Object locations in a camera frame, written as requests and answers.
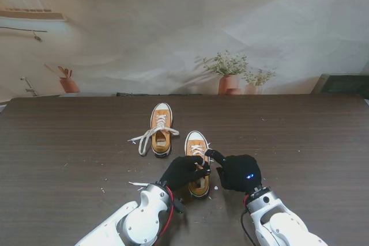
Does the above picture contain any red left wrist cable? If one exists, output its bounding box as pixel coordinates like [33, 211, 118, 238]
[159, 185, 176, 239]

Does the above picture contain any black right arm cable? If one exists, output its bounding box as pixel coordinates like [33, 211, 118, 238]
[240, 209, 258, 246]

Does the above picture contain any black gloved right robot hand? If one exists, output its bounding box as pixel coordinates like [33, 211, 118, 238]
[205, 149, 262, 194]

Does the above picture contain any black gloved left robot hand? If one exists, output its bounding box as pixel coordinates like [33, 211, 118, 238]
[159, 155, 212, 192]

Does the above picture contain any black left wrist box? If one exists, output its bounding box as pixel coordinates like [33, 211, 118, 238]
[172, 198, 186, 215]

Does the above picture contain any printed kitchen backdrop cloth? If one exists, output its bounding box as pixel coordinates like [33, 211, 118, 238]
[0, 0, 369, 99]

